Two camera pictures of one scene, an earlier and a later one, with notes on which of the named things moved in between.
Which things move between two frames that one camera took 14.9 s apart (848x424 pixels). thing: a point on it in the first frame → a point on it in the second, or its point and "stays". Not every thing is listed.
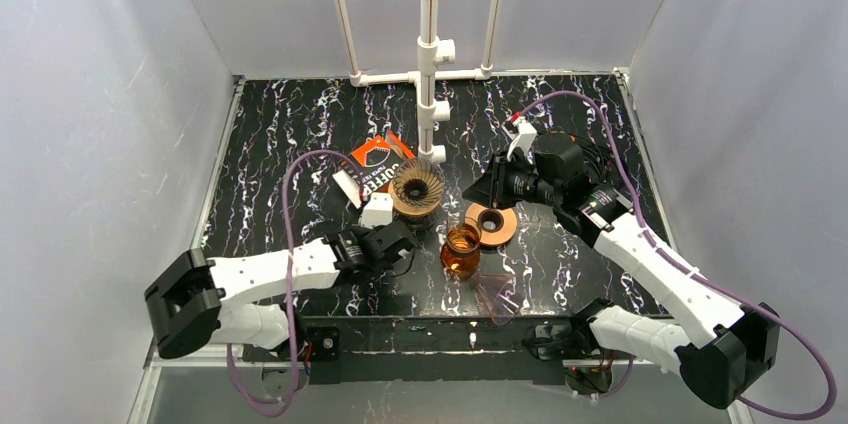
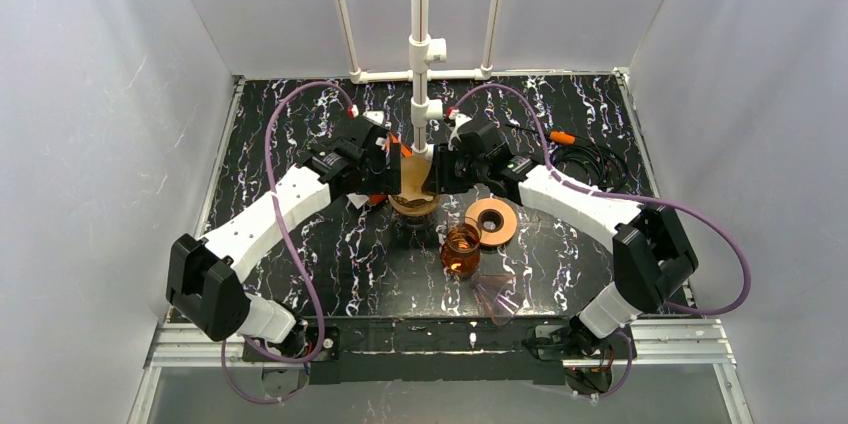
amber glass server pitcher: x=461 y=254 stays
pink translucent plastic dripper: x=499 y=295 stays
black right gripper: x=500 y=179 → x=441 y=169
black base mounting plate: x=378 y=348 stays
